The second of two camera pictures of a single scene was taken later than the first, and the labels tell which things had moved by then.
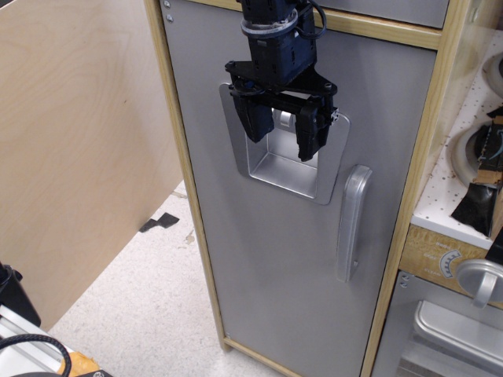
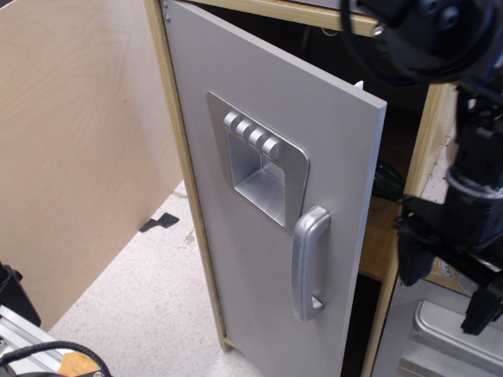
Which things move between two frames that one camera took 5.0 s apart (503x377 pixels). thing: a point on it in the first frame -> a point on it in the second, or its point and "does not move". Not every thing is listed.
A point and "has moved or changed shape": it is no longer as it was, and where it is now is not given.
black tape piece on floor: x=166 y=221 does not move
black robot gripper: x=280 y=66 -> x=468 y=228
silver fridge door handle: x=355 y=188 -> x=302 y=265
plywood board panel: x=88 y=147 does not move
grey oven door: x=432 y=330 does not move
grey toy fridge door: x=300 y=250 has moved or changed shape
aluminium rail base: x=25 y=356 does not move
